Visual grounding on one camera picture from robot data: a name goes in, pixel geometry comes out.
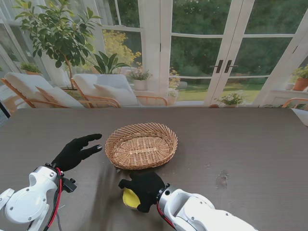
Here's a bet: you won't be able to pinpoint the white flowering low plant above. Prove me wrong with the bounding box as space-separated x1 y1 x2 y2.
214 93 246 108

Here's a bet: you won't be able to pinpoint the yellow culture dish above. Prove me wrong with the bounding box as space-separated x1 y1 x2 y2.
122 188 141 209

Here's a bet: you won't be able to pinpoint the dark panel at table edge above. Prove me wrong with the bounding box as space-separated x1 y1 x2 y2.
0 101 12 120

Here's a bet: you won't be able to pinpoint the tall leafy potted tree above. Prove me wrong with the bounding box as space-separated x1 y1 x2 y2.
13 0 103 91

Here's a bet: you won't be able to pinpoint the orange chair frame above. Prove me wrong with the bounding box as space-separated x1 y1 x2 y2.
281 98 308 109

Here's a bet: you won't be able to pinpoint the yellow flowers in pale pot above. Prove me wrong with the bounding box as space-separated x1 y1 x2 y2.
168 68 181 106

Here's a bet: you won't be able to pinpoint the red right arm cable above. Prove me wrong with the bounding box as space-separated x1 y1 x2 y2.
156 202 174 227

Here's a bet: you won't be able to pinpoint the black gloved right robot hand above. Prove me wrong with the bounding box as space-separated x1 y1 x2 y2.
118 172 166 213

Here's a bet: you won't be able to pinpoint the red left arm cable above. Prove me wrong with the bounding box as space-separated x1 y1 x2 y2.
47 168 64 228

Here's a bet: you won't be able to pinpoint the dark door handle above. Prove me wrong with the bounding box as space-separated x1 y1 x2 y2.
225 60 239 74
209 60 224 74

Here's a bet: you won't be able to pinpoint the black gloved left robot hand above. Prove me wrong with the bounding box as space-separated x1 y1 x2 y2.
51 134 103 172

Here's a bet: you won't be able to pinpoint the white sheet at table corner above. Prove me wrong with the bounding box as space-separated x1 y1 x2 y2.
291 108 308 127

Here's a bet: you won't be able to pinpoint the broad-leaf green plant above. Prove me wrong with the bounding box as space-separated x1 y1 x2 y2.
92 51 132 75

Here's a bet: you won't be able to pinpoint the flowering plant in white pot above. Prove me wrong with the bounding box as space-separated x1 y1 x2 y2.
128 69 154 91

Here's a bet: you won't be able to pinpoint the white chair pillow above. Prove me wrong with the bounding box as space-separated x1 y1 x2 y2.
93 84 141 107
35 86 84 108

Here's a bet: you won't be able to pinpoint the oval wicker basket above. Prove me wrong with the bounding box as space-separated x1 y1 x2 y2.
104 122 179 170

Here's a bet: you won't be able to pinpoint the small plant in terracotta pot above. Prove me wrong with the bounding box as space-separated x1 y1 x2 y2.
19 62 42 76

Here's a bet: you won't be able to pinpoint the white cushioned lounge chair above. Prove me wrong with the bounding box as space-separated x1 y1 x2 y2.
71 74 169 108
0 73 84 109

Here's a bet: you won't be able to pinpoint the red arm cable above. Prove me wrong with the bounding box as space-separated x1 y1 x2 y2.
156 202 174 227
47 168 64 228

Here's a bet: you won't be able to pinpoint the large terracotta potted plant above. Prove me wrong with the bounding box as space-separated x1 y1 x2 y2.
292 66 308 91

